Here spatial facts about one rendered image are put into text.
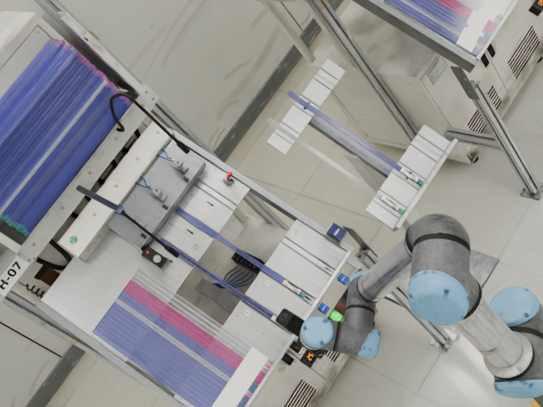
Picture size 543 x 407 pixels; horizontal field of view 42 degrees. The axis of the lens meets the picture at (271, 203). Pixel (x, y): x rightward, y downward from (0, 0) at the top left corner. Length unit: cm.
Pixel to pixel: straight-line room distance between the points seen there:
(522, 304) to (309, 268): 70
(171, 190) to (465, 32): 112
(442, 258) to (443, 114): 153
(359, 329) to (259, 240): 96
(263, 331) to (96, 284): 54
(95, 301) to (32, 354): 182
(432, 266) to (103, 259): 117
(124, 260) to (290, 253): 52
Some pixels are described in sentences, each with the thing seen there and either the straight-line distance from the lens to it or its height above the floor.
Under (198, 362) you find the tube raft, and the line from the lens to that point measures 216.
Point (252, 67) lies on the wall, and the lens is 426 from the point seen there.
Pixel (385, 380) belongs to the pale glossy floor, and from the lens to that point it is 281.
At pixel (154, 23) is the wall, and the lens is 390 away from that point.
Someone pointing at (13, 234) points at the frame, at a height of 139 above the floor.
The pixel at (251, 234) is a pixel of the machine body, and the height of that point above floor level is 62.
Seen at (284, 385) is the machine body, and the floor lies 29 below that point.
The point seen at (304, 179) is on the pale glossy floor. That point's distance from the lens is 368.
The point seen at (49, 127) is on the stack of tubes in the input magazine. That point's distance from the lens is 208.
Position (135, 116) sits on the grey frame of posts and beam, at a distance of 221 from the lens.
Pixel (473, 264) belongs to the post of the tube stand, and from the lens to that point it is 288.
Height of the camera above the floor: 228
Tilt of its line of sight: 38 degrees down
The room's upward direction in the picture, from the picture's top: 45 degrees counter-clockwise
